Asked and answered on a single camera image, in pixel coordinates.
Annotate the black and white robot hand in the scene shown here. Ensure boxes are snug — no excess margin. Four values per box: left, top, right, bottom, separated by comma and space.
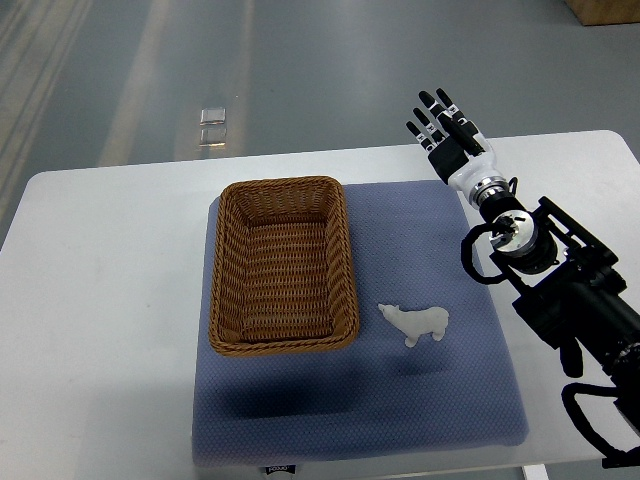
406, 88, 509, 209

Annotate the white bear figurine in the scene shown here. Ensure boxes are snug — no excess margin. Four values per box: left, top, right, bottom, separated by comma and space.
377, 304, 449, 348

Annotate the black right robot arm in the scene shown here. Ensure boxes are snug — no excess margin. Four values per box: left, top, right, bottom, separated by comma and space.
461, 176, 639, 428

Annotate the brown wicker basket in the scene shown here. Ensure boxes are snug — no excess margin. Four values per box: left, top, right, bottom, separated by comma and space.
208, 176, 360, 357

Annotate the wooden box corner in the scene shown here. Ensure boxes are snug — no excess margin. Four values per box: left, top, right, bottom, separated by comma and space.
566, 0, 639, 26

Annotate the metal floor plate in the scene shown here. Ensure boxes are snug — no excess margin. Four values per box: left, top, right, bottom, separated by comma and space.
199, 107, 227, 148

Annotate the black table control panel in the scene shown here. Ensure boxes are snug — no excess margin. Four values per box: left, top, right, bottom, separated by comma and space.
601, 458, 640, 469

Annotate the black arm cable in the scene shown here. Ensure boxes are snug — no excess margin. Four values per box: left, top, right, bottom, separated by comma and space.
560, 383, 640, 464

